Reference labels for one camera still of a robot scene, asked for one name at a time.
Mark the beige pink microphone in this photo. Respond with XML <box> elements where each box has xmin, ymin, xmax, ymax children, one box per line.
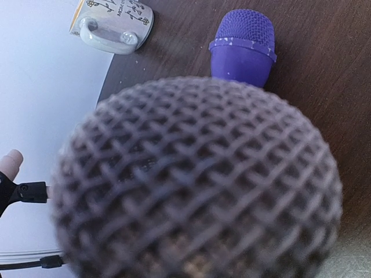
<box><xmin>52</xmin><ymin>77</ymin><xmax>342</xmax><ymax>277</ymax></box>

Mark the purple microphone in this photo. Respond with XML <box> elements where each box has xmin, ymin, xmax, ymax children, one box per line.
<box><xmin>209</xmin><ymin>9</ymin><xmax>277</xmax><ymax>88</ymax></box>

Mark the black small-mic stand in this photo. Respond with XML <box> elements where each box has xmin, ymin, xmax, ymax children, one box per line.
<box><xmin>0</xmin><ymin>172</ymin><xmax>48</xmax><ymax>215</ymax></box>

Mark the pale pink small microphone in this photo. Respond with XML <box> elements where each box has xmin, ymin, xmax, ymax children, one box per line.
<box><xmin>0</xmin><ymin>149</ymin><xmax>24</xmax><ymax>181</ymax></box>

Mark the white floral mug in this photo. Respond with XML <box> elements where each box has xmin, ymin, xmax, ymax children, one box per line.
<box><xmin>69</xmin><ymin>0</ymin><xmax>154</xmax><ymax>55</ymax></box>

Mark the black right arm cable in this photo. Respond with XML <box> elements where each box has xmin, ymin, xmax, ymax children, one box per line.
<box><xmin>0</xmin><ymin>254</ymin><xmax>64</xmax><ymax>272</ymax></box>

